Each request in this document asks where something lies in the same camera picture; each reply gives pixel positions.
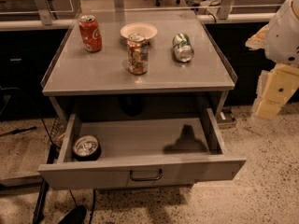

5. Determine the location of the black cable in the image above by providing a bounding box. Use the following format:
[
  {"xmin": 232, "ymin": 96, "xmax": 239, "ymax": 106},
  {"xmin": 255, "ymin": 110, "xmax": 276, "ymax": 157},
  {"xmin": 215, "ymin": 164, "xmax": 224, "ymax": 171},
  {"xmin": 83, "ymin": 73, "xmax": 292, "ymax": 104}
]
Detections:
[{"xmin": 0, "ymin": 86, "xmax": 57, "ymax": 147}]

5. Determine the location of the white bowl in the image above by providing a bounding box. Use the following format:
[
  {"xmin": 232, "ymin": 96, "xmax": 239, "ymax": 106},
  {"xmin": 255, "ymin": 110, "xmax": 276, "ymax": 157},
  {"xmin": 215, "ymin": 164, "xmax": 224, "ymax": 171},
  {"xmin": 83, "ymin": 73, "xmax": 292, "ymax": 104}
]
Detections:
[{"xmin": 121, "ymin": 22, "xmax": 158, "ymax": 41}]

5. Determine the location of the black floor object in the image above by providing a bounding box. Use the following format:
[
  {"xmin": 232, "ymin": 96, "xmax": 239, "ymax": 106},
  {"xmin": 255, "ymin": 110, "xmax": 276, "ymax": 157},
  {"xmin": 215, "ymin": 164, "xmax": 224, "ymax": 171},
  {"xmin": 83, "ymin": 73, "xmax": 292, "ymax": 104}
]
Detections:
[{"xmin": 58, "ymin": 205, "xmax": 87, "ymax": 224}]

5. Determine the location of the green soda can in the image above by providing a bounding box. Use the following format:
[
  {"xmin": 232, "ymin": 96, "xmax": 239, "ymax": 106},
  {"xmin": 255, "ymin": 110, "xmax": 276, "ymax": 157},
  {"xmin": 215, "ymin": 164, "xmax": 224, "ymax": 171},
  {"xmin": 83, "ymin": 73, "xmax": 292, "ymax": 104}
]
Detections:
[{"xmin": 173, "ymin": 33, "xmax": 194, "ymax": 63}]

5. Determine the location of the black drawer handle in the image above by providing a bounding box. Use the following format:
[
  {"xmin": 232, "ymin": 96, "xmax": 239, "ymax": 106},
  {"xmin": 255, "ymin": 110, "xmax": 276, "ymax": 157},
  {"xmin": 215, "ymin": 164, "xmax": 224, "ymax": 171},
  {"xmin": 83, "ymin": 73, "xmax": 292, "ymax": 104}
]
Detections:
[{"xmin": 129, "ymin": 169, "xmax": 163, "ymax": 182}]

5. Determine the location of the grey cabinet table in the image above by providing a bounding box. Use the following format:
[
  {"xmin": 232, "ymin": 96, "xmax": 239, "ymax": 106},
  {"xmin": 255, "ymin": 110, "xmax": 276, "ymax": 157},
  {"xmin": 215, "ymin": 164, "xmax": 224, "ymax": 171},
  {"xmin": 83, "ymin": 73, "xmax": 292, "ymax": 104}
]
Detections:
[{"xmin": 40, "ymin": 9, "xmax": 238, "ymax": 123}]

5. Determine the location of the red cola can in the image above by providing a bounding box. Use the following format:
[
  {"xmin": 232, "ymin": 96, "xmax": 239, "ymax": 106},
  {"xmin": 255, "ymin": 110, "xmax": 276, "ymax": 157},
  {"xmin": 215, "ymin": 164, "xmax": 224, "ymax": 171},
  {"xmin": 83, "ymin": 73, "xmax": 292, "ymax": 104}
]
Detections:
[{"xmin": 78, "ymin": 15, "xmax": 102, "ymax": 52}]

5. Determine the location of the grey metal railing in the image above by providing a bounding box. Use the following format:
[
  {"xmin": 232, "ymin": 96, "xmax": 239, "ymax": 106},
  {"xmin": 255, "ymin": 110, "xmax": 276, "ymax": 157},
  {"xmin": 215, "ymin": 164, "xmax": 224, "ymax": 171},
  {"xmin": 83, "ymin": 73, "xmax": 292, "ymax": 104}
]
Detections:
[{"xmin": 0, "ymin": 0, "xmax": 279, "ymax": 31}]

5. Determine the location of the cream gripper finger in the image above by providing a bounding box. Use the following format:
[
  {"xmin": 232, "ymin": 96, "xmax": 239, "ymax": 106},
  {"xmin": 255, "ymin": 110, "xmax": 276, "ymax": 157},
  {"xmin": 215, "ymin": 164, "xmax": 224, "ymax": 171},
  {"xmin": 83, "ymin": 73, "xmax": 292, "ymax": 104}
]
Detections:
[
  {"xmin": 252, "ymin": 70, "xmax": 269, "ymax": 113},
  {"xmin": 253, "ymin": 99, "xmax": 281, "ymax": 119}
]

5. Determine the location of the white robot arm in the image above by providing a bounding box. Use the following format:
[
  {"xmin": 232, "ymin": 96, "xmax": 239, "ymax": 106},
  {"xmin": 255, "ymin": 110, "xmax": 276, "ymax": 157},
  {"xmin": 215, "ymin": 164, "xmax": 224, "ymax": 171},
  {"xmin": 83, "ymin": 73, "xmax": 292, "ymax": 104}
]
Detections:
[{"xmin": 252, "ymin": 0, "xmax": 299, "ymax": 120}]

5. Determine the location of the orange patterned can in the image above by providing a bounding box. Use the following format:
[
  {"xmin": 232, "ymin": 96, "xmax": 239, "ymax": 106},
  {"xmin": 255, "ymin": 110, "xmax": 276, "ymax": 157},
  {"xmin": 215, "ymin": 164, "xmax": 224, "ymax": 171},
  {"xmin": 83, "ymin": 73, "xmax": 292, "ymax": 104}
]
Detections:
[{"xmin": 127, "ymin": 39, "xmax": 149, "ymax": 75}]

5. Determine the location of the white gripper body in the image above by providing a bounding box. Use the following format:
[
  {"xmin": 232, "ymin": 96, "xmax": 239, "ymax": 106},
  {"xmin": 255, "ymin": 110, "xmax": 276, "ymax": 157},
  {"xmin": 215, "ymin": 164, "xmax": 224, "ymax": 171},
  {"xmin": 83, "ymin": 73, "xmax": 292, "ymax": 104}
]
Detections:
[{"xmin": 262, "ymin": 63, "xmax": 299, "ymax": 105}]

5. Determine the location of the grey open top drawer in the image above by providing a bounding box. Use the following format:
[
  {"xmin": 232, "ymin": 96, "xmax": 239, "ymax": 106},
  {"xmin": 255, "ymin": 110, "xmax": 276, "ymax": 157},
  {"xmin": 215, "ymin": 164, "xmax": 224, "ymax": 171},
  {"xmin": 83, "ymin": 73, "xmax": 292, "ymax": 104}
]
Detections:
[{"xmin": 38, "ymin": 108, "xmax": 246, "ymax": 189}]

